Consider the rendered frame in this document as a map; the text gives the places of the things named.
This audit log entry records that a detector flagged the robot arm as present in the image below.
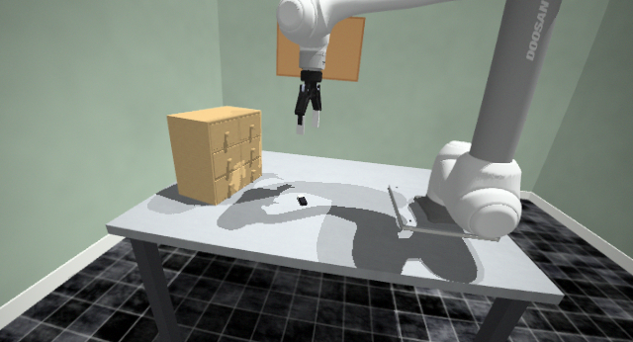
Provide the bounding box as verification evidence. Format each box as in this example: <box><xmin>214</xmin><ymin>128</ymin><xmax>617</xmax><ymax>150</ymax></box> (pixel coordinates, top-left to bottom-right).
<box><xmin>276</xmin><ymin>0</ymin><xmax>562</xmax><ymax>238</ymax></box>

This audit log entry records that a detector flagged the wooden drawer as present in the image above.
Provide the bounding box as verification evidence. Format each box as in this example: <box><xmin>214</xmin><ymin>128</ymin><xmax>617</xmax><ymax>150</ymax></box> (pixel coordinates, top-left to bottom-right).
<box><xmin>240</xmin><ymin>136</ymin><xmax>261</xmax><ymax>165</ymax></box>
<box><xmin>241</xmin><ymin>157</ymin><xmax>261</xmax><ymax>187</ymax></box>
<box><xmin>239</xmin><ymin>113</ymin><xmax>260</xmax><ymax>140</ymax></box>
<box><xmin>212</xmin><ymin>144</ymin><xmax>240</xmax><ymax>178</ymax></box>
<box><xmin>215</xmin><ymin>168</ymin><xmax>241</xmax><ymax>203</ymax></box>
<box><xmin>210</xmin><ymin>119</ymin><xmax>238</xmax><ymax>151</ymax></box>

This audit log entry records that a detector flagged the tan chest of drawers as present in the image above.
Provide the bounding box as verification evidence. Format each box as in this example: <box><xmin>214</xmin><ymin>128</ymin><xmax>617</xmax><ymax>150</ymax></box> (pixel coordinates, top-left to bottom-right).
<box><xmin>167</xmin><ymin>106</ymin><xmax>262</xmax><ymax>206</ymax></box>

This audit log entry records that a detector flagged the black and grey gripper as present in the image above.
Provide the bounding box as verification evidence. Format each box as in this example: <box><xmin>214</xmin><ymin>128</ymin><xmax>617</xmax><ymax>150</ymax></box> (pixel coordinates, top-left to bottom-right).
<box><xmin>295</xmin><ymin>70</ymin><xmax>322</xmax><ymax>135</ymax></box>

